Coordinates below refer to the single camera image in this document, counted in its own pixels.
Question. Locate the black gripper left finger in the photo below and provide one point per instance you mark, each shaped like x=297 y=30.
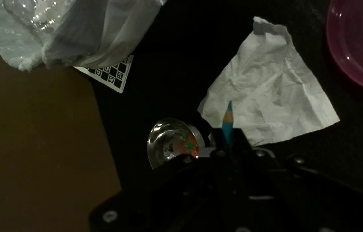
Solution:
x=216 y=172

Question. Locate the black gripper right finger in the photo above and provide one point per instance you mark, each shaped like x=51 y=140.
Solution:
x=250 y=176

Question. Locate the small metal bowl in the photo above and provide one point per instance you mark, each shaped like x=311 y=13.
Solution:
x=169 y=142

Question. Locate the crumpled white napkin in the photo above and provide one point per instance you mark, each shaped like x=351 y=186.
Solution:
x=272 y=95

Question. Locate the black white checkerboard card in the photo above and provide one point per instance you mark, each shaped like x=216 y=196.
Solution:
x=113 y=75

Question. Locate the purple round plate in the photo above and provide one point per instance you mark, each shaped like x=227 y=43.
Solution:
x=362 y=47

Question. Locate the white trash bag liner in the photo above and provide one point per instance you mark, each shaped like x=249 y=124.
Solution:
x=70 y=30

